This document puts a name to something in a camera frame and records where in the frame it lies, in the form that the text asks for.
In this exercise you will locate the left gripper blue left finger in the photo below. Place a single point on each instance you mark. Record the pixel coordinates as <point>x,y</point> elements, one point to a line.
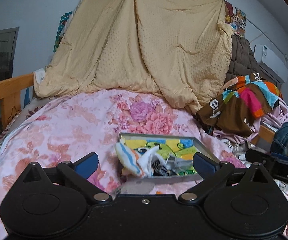
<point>87,165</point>

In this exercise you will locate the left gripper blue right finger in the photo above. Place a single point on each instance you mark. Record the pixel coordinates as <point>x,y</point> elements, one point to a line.
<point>204,166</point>

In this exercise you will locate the metal tray with cartoon print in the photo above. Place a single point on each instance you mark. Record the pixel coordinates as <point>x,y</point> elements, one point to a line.
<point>177,152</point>

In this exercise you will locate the brown white floral sheet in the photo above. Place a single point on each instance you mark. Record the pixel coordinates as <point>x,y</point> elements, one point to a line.
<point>238,150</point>

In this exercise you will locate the striped white orange blue sock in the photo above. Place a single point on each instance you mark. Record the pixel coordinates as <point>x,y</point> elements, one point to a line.
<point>128,158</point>

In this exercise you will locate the pink floral bedspread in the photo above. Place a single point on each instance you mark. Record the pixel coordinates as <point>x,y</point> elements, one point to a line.
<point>70,127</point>

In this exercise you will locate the colourful brown patterned garment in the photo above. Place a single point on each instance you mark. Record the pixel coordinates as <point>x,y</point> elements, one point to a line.
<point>242,101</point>

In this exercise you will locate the white air conditioner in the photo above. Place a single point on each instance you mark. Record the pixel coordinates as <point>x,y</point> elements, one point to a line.
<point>270,63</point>

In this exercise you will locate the dark brown quilted blanket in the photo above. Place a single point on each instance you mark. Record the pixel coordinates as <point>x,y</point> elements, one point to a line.
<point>242,61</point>

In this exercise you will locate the beige dotted quilt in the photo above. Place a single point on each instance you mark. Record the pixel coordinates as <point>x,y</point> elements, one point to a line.
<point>178,49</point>

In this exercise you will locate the wooden bed rail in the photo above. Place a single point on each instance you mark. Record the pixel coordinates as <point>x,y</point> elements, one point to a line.
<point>10,96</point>

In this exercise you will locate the colourful wall poster left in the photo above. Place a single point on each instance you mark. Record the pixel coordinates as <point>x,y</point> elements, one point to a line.
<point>60,30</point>

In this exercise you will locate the colourful wall poster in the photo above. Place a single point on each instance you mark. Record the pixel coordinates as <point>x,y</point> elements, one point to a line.
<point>60,30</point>
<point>236,19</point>

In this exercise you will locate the colourful wall poster right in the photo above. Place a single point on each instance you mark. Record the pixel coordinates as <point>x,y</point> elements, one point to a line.
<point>236,19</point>

